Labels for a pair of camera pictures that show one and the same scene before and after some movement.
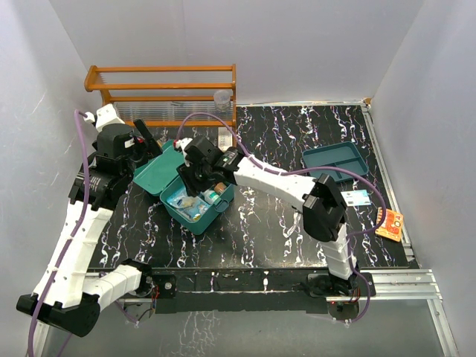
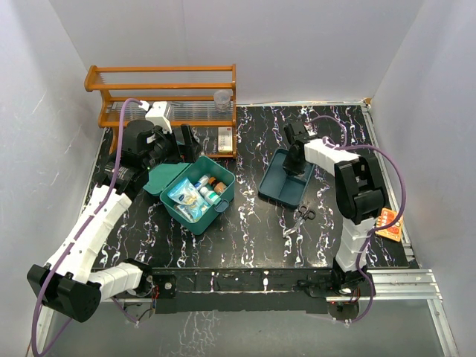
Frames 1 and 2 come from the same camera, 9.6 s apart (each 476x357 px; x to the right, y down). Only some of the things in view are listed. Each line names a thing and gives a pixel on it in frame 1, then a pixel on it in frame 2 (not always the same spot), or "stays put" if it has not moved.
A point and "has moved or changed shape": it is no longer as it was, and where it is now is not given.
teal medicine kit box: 159,176 stays put
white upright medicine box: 224,138 stays put
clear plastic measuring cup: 222,99 stays put
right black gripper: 193,188 -> 290,169
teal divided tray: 345,155 has moved or changed shape
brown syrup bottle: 219,187 stays put
